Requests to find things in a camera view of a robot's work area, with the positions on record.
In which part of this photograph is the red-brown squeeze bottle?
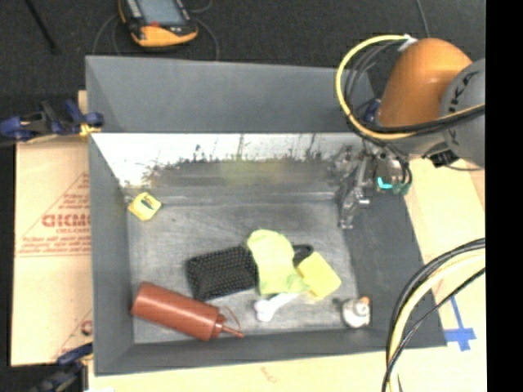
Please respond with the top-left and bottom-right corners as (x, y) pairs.
(130, 281), (245, 342)

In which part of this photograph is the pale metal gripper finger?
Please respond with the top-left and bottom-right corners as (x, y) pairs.
(336, 187), (373, 230)
(328, 145), (361, 190)

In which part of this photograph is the grey metal bin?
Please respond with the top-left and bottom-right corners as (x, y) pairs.
(84, 55), (448, 375)

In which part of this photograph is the brown cardboard board red print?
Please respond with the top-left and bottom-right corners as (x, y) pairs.
(10, 90), (96, 368)

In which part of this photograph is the yellow sponge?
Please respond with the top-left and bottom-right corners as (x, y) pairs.
(295, 251), (342, 302)

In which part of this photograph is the yellow-green cloth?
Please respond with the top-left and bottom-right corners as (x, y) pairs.
(245, 229), (312, 298)

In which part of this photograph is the white and orange toy figure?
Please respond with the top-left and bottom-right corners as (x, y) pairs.
(332, 296), (373, 330)

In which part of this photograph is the white toy bone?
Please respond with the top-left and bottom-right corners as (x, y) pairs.
(253, 292), (302, 323)

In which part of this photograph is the yellow square tag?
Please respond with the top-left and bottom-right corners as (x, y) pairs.
(127, 191), (163, 221)

